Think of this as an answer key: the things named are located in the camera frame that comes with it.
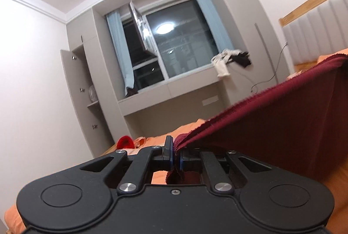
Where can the white garment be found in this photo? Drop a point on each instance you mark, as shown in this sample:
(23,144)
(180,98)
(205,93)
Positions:
(222,67)

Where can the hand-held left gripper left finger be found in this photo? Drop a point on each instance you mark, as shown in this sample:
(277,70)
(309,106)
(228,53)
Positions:
(170,158)

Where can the grey padded wooden headboard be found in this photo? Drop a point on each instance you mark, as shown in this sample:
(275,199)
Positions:
(312,33)

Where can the red plush item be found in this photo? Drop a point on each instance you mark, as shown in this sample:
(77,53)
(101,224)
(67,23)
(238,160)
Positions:
(125,141)

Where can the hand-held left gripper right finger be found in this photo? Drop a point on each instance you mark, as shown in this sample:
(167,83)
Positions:
(187,160)

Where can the dark red sweater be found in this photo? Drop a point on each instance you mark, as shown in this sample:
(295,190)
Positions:
(272,128)

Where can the black garment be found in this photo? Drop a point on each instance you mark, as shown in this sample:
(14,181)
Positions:
(243,60)

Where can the white wall socket plate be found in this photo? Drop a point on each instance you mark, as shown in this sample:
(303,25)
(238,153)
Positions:
(210,100)

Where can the clear plastic bag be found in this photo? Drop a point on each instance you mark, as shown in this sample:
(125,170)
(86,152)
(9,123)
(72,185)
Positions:
(91,93)

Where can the orange blanket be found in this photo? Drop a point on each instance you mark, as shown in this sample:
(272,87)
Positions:
(185,126)

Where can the large window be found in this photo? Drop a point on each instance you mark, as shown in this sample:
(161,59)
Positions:
(185,49)

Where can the wooden bed frame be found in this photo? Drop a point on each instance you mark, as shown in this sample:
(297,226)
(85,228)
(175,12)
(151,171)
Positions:
(110,149)

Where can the grey built-in wardrobe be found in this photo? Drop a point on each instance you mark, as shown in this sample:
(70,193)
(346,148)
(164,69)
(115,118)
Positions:
(239,19)

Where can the dark cloth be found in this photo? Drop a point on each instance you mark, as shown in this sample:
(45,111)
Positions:
(132,91)

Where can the open window sash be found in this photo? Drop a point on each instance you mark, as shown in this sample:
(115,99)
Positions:
(141,27)

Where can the grey wardrobe door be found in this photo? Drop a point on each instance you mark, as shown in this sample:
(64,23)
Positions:
(73,92)

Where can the light blue curtain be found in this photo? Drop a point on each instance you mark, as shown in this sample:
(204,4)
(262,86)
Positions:
(212,16)
(119,52)

